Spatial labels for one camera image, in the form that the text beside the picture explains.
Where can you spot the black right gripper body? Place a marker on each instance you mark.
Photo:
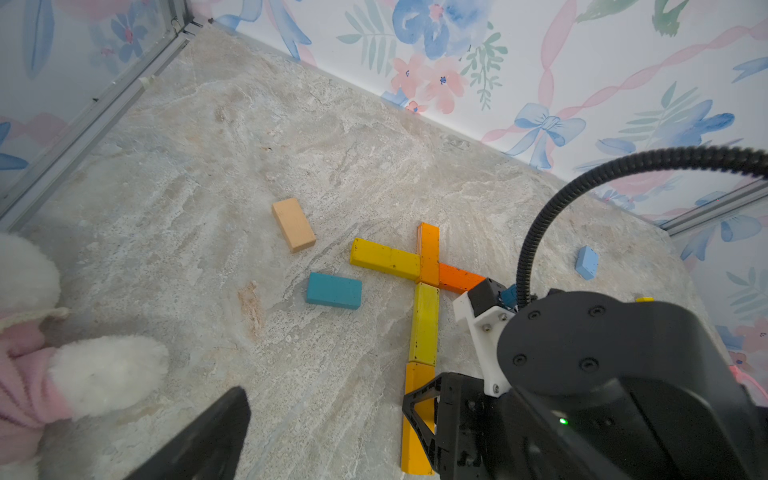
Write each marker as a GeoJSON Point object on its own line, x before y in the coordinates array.
{"type": "Point", "coordinates": [467, 434]}

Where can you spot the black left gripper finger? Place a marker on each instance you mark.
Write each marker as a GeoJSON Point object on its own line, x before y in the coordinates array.
{"type": "Point", "coordinates": [208, 448]}

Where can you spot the lime yellow long block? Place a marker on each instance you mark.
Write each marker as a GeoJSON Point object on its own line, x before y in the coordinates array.
{"type": "Point", "coordinates": [424, 327]}

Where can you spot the red-orange long block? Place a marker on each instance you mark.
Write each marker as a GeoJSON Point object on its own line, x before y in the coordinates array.
{"type": "Point", "coordinates": [457, 280]}

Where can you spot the beige short block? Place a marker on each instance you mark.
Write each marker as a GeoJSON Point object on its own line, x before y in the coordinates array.
{"type": "Point", "coordinates": [294, 224]}

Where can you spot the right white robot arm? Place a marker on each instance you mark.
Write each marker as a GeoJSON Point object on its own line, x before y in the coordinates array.
{"type": "Point", "coordinates": [579, 385]}

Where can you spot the white plush toy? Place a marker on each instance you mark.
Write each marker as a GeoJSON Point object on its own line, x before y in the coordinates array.
{"type": "Point", "coordinates": [42, 384]}

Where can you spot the teal short block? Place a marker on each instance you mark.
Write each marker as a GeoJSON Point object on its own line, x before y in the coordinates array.
{"type": "Point", "coordinates": [334, 291]}

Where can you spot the light blue short block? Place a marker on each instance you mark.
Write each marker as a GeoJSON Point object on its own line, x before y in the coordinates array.
{"type": "Point", "coordinates": [587, 263]}

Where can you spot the amber orange long block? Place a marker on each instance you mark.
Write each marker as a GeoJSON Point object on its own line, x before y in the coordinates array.
{"type": "Point", "coordinates": [428, 249]}

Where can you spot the pink alarm clock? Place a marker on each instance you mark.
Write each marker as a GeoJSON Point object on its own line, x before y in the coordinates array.
{"type": "Point", "coordinates": [754, 390]}

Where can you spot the aluminium corner post right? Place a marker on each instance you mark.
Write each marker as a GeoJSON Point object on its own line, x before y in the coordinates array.
{"type": "Point", "coordinates": [720, 207]}

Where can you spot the aluminium corner post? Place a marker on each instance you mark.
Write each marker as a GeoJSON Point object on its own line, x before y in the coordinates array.
{"type": "Point", "coordinates": [720, 207]}
{"type": "Point", "coordinates": [69, 71]}

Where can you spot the aluminium corner post left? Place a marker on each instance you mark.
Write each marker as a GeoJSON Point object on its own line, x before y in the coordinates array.
{"type": "Point", "coordinates": [69, 71]}

